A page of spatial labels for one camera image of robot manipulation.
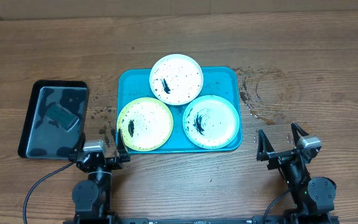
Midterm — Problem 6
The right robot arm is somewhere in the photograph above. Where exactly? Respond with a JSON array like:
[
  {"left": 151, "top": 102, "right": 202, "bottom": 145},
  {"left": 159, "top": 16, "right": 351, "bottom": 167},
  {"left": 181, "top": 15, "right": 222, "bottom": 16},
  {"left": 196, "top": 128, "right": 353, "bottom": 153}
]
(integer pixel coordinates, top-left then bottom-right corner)
[{"left": 253, "top": 122, "right": 339, "bottom": 223}]

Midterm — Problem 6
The light blue dirty plate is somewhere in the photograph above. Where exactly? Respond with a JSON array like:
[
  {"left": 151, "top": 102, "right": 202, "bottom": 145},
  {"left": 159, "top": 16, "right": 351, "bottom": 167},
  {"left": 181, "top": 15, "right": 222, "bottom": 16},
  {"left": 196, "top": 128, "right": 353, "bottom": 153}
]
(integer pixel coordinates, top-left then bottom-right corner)
[{"left": 182, "top": 95, "right": 242, "bottom": 151}]

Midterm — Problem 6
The teal plastic tray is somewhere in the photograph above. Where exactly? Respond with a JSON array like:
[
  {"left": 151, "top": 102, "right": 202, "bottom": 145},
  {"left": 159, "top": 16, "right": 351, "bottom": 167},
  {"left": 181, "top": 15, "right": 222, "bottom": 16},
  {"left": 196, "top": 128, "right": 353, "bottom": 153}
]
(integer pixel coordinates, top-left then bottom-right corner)
[{"left": 117, "top": 67, "right": 241, "bottom": 154}]

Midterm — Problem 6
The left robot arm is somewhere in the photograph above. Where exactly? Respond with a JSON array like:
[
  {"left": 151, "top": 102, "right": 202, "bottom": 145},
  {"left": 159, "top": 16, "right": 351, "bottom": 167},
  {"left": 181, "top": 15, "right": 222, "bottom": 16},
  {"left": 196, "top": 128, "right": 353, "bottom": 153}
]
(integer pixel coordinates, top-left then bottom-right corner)
[{"left": 68, "top": 133, "right": 131, "bottom": 224}]

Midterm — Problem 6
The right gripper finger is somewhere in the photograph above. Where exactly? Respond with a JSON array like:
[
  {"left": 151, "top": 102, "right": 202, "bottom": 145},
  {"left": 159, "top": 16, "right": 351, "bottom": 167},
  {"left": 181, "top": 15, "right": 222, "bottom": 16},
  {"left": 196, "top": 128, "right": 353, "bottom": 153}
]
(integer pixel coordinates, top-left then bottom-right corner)
[
  {"left": 257, "top": 129, "right": 275, "bottom": 155},
  {"left": 291, "top": 122, "right": 309, "bottom": 145}
]

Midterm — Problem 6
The yellow plate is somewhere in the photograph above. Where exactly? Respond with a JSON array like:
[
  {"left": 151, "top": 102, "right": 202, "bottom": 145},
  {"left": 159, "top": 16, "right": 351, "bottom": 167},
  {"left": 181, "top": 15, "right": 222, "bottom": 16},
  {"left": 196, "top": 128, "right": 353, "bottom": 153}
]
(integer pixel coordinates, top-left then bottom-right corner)
[{"left": 117, "top": 97, "right": 173, "bottom": 152}]

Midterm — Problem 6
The black water tray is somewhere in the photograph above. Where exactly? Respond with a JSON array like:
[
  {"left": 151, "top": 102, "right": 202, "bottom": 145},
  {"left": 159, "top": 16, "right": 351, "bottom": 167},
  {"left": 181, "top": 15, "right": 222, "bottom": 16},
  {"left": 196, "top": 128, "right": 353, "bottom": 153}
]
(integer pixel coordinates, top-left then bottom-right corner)
[{"left": 17, "top": 80, "right": 89, "bottom": 160}]

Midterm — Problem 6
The white dirty plate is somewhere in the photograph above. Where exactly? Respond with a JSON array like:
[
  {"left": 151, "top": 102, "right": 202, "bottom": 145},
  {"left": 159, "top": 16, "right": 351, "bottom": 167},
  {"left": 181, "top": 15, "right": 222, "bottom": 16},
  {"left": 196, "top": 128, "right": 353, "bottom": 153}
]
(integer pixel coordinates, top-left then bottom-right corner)
[{"left": 149, "top": 54, "right": 204, "bottom": 106}]

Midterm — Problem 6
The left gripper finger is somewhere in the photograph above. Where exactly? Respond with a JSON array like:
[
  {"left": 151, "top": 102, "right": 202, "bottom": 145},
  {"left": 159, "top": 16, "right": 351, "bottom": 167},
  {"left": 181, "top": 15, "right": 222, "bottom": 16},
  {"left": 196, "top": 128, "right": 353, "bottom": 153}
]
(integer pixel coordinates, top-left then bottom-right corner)
[
  {"left": 70, "top": 133, "right": 86, "bottom": 156},
  {"left": 116, "top": 129, "right": 129, "bottom": 156}
]

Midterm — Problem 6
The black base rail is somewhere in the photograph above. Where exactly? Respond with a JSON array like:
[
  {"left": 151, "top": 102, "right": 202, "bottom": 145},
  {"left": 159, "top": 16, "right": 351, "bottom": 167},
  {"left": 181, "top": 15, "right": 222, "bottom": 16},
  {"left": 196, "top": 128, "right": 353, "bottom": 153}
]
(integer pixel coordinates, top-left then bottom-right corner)
[{"left": 63, "top": 215, "right": 340, "bottom": 224}]

